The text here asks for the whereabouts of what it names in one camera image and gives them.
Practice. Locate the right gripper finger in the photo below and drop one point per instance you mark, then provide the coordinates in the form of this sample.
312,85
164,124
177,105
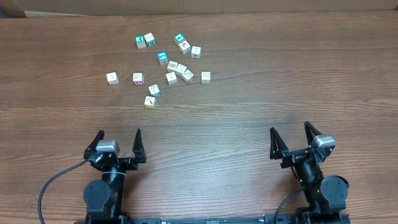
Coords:
310,132
278,146

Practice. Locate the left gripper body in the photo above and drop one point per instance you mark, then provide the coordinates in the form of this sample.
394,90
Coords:
126,163

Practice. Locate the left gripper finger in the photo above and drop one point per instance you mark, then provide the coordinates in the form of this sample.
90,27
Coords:
138,149
92,146

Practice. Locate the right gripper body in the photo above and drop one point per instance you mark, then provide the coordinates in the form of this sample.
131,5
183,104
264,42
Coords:
293,155

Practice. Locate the wooden block yellow side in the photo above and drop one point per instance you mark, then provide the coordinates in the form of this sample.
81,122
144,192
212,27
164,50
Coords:
150,102

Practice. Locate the wooden letter A block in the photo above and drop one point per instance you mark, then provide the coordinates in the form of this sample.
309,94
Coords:
112,78

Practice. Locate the wooden block teal side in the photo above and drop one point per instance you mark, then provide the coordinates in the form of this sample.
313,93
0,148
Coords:
154,90

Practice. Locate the blue number five block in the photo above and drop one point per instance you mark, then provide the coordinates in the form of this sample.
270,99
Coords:
162,58

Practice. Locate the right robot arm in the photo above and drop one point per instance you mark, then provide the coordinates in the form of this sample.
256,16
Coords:
325,196

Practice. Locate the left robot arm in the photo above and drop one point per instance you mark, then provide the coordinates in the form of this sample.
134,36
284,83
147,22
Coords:
104,197

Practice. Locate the wooden block red front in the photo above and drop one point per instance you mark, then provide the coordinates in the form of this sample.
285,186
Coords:
138,78

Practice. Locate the wooden block bulb drawing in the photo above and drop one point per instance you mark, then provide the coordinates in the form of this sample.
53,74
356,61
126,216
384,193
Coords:
171,78

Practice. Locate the wooden block red edge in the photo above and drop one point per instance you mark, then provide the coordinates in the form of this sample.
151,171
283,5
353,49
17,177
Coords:
188,76

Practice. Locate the wooden block brown drawing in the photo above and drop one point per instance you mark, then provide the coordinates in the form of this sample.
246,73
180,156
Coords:
172,66

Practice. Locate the plain wooden block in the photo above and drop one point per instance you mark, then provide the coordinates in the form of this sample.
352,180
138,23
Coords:
180,70

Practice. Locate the wooden block rightmost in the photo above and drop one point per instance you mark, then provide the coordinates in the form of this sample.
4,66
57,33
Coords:
206,77

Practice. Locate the green top wooden block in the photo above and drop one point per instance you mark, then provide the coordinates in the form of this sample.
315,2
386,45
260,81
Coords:
140,41

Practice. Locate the wooden block green side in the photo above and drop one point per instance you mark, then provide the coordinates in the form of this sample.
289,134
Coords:
149,39

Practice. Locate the wooden block red drawing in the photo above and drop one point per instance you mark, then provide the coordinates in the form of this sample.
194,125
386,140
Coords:
184,47

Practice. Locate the wooden block red side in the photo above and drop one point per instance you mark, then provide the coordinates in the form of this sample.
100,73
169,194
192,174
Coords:
196,52

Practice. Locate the green number four block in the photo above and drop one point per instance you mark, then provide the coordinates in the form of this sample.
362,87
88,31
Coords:
179,38

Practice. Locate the cardboard sheet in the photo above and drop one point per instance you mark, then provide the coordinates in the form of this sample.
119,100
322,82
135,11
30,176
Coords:
21,8

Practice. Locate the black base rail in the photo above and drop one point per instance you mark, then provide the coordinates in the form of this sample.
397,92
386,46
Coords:
267,219

